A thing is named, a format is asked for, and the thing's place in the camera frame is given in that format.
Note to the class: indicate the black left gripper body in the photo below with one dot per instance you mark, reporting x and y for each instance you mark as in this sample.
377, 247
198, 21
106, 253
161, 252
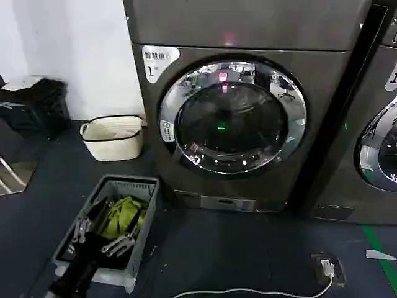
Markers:
88, 253

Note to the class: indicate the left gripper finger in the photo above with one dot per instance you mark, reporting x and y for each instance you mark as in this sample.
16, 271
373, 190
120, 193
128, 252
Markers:
119, 243
83, 228

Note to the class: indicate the green cloth garment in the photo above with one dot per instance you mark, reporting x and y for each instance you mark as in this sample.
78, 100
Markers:
119, 217

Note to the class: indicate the grey plastic crate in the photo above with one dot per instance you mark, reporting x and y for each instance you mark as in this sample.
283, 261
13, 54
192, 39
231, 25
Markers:
145, 211

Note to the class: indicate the white laundry basket black rim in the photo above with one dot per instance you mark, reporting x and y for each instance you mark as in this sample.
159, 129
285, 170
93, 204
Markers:
108, 146

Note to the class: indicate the small white door sticker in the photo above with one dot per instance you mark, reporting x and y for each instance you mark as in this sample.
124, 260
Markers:
166, 131

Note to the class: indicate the black bin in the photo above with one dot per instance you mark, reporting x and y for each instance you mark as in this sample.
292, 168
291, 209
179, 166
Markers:
37, 108

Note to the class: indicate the round glass dryer door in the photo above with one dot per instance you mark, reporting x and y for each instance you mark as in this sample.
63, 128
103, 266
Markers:
231, 121
381, 149

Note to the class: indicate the white number label sticker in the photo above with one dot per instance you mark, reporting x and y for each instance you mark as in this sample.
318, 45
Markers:
155, 62

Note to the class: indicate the white plug adapter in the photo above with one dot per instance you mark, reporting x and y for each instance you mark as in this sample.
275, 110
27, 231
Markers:
327, 267

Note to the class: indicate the black floor socket box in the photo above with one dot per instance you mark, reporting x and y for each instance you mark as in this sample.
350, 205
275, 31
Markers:
339, 273

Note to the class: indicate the grey dryer with cut-off label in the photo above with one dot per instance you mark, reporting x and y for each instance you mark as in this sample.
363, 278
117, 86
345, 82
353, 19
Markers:
347, 174

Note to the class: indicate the grey dryer numbered one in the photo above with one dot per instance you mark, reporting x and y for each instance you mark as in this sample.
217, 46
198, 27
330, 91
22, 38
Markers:
248, 28

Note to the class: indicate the white paper scrap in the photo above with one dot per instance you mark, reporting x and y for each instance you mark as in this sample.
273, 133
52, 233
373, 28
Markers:
376, 254

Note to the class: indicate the green floor tape strip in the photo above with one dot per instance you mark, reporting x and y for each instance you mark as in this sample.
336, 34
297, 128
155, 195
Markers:
380, 254

